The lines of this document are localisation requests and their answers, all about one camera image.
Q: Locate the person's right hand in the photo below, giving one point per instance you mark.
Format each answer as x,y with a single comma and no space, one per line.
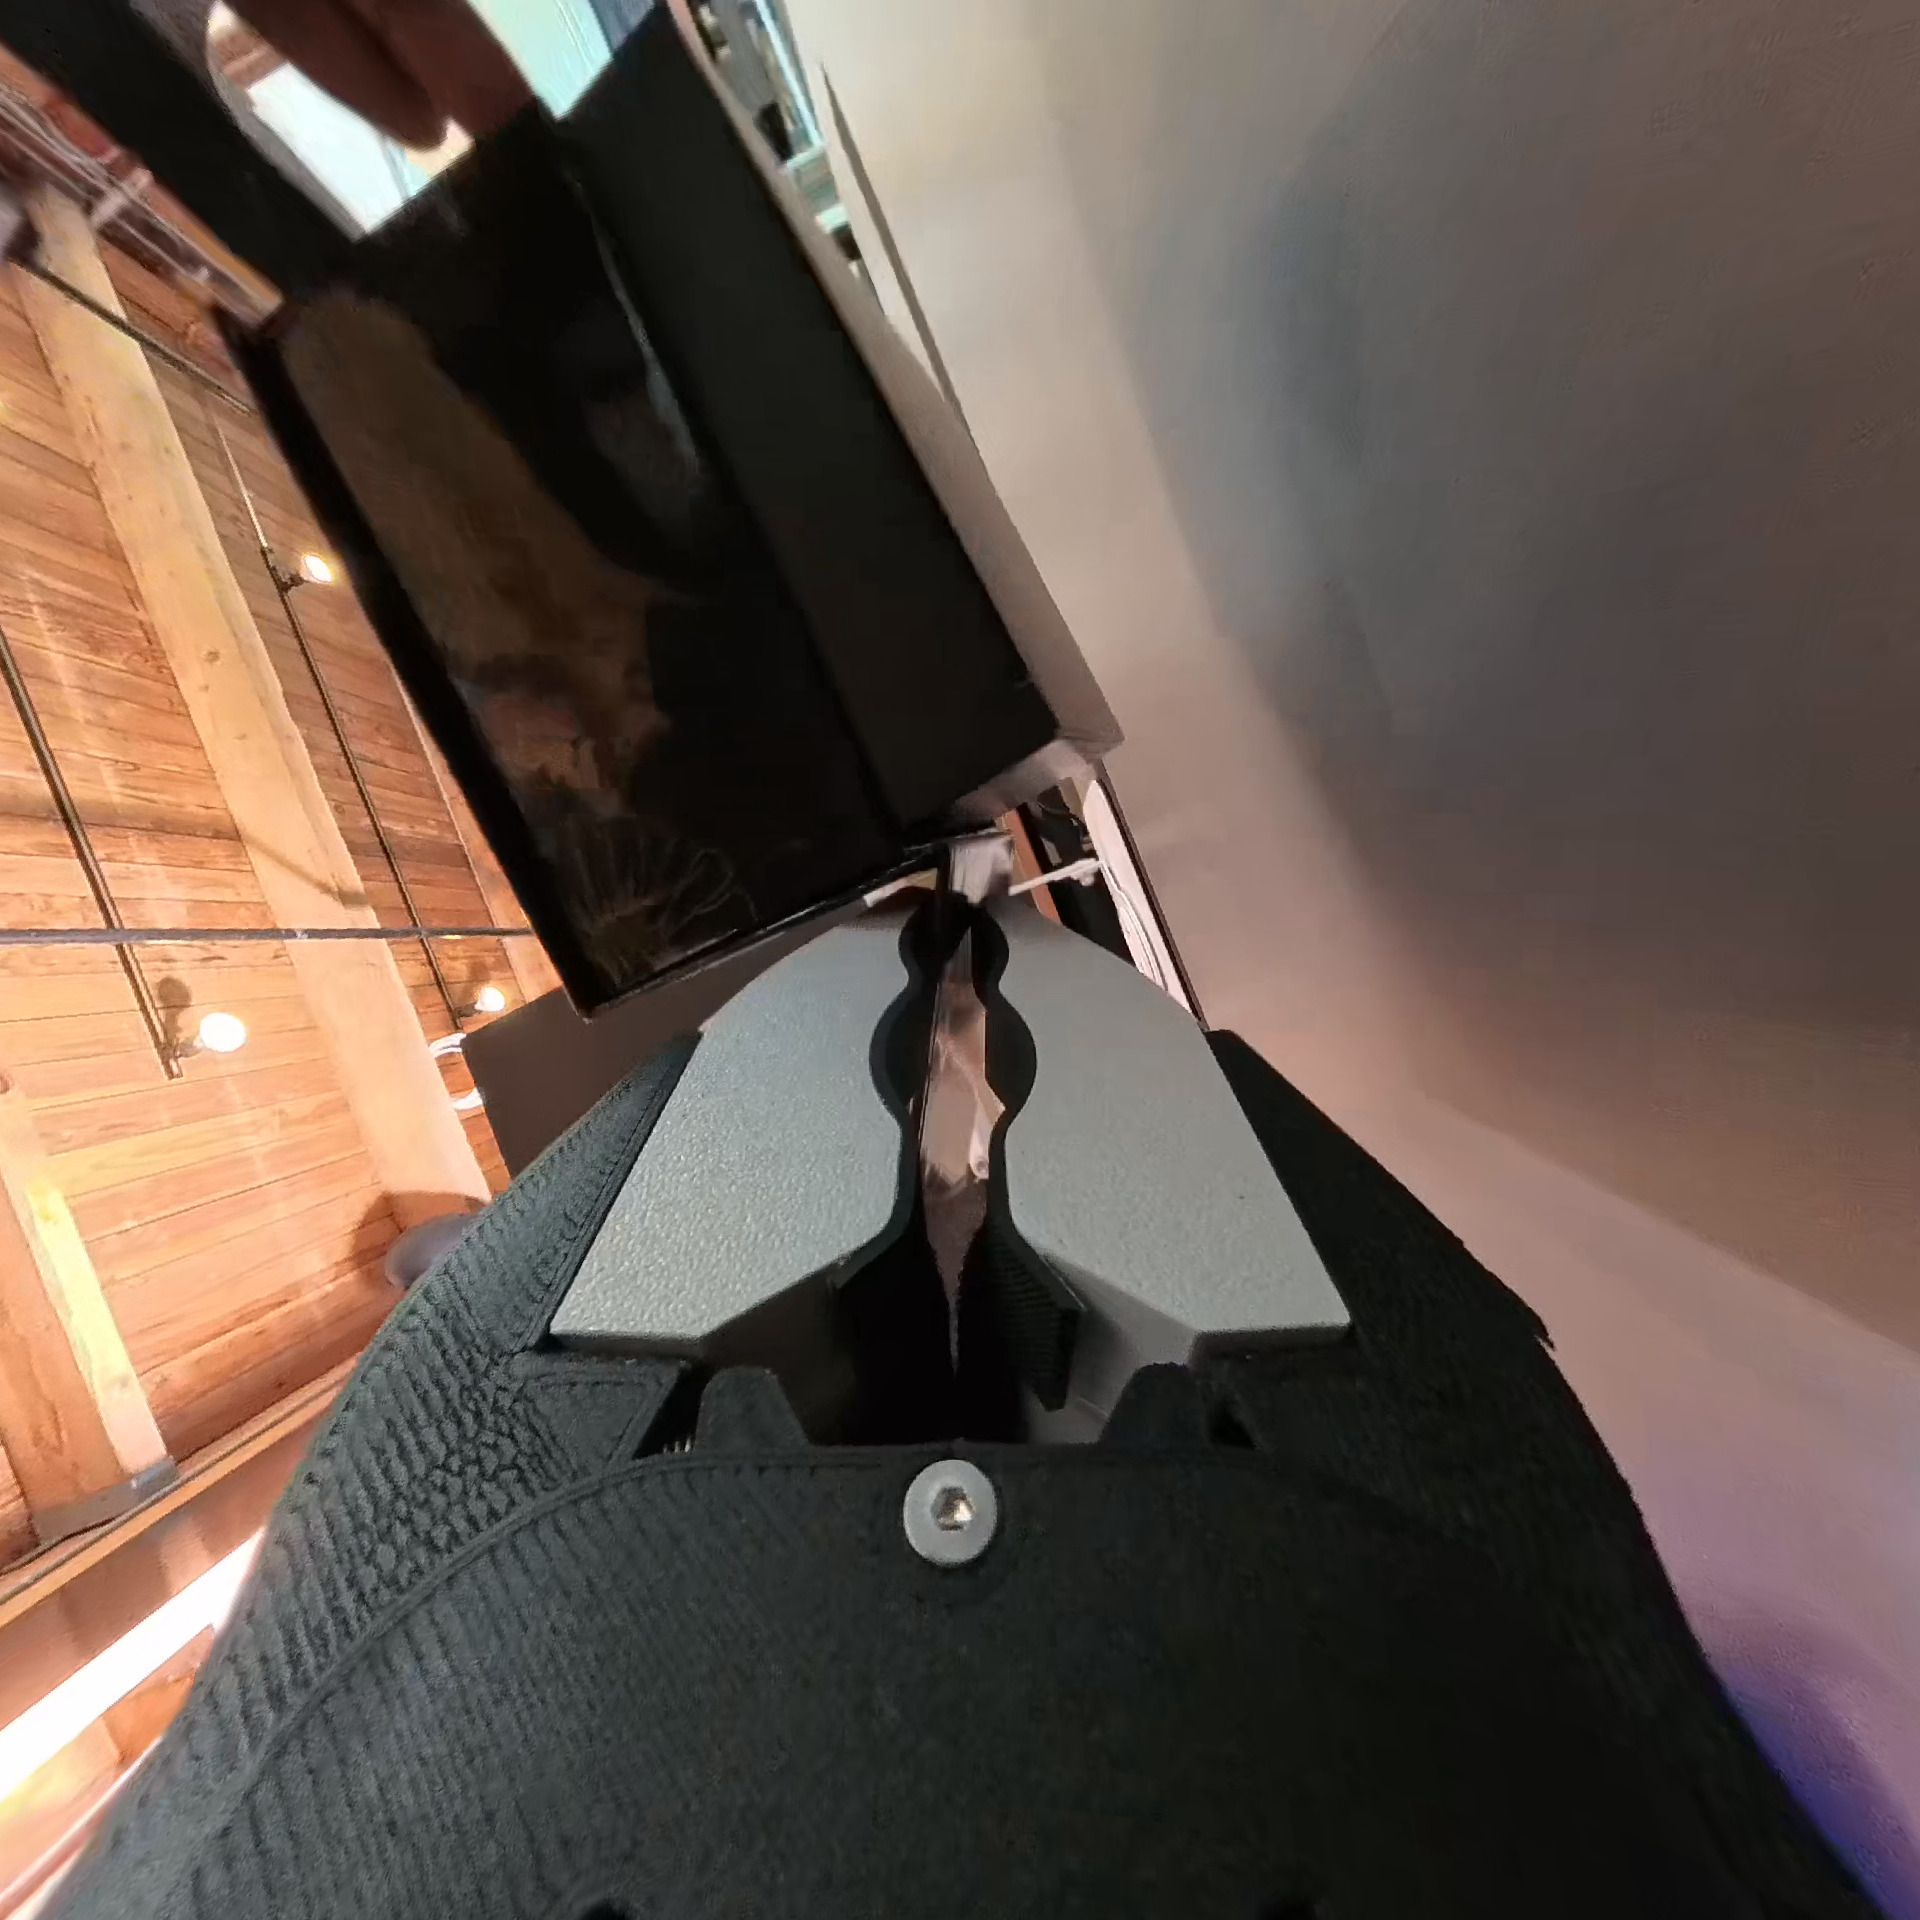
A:
391,55

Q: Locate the grey desk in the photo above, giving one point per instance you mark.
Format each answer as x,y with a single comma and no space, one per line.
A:
1500,450

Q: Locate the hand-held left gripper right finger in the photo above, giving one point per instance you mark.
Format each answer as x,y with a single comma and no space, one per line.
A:
1172,1187

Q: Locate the black glossy cardboard box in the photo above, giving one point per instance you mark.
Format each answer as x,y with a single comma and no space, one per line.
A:
603,602

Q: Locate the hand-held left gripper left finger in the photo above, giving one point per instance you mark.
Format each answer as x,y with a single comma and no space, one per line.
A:
751,1187

